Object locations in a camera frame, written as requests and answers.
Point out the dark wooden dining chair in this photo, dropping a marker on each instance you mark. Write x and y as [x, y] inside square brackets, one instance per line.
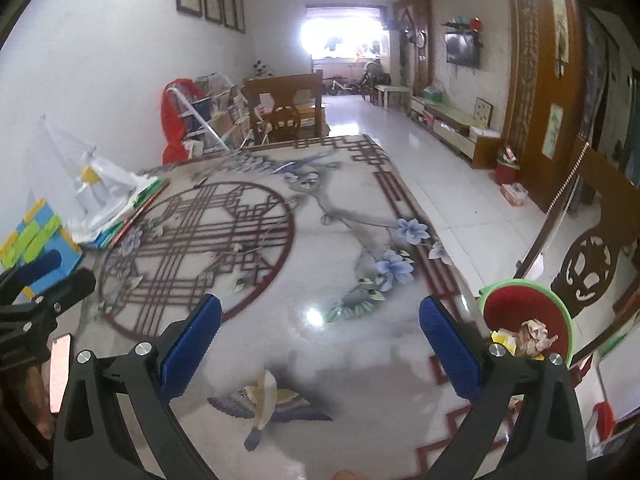
[282, 90]

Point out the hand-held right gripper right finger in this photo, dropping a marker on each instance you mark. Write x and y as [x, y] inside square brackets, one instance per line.
[450, 355]

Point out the stack of thin books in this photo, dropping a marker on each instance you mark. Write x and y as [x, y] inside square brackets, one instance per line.
[140, 200]

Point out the carved wooden chair with beads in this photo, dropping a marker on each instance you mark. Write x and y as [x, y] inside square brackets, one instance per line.
[595, 260]

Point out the white low table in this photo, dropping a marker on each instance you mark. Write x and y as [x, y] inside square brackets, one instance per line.
[392, 94]

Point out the blue green building block toy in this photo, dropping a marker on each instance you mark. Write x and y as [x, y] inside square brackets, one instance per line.
[40, 230]

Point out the white bead strand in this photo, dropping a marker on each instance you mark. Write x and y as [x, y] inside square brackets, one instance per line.
[565, 195]

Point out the small framed picture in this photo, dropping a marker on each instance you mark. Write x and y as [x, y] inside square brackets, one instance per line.
[483, 111]

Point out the panda plush toy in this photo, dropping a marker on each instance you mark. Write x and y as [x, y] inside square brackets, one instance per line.
[260, 69]

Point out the red plastic bag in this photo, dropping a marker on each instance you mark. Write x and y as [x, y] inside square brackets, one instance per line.
[604, 420]

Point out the white book rack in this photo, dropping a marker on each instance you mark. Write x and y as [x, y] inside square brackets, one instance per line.
[225, 115]

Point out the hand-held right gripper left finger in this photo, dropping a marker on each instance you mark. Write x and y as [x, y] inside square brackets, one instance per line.
[190, 345]

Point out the tall scroll painting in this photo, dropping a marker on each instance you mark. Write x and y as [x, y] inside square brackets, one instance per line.
[560, 25]

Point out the small wall shelf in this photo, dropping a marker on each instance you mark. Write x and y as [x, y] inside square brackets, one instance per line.
[462, 26]

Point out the wall-mounted television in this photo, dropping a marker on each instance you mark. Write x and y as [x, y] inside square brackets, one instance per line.
[462, 50]

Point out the smartphone with pink screen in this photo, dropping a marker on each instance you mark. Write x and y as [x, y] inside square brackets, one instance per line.
[60, 370]

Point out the red green-rimmed trash bin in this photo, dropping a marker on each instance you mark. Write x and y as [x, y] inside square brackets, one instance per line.
[515, 307]

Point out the white child bicycle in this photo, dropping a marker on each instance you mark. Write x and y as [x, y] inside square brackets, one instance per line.
[336, 85]

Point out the green scroll painting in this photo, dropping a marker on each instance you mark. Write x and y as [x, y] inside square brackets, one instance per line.
[554, 130]

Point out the red cloth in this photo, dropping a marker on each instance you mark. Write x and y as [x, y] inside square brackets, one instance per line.
[172, 120]

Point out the red patterned paper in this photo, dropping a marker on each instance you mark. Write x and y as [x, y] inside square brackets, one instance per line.
[535, 337]

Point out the round wall clock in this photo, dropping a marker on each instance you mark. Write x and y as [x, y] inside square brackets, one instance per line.
[420, 38]

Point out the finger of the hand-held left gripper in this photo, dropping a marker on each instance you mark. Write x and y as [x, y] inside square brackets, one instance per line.
[67, 287]
[42, 264]

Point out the green bag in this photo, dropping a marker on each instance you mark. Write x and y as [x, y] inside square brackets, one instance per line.
[432, 93]

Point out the tissue box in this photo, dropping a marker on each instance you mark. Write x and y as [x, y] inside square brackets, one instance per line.
[514, 195]

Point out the red bucket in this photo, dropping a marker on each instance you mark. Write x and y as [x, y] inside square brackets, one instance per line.
[506, 170]

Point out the low television cabinet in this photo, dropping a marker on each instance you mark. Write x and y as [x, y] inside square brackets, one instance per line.
[450, 125]

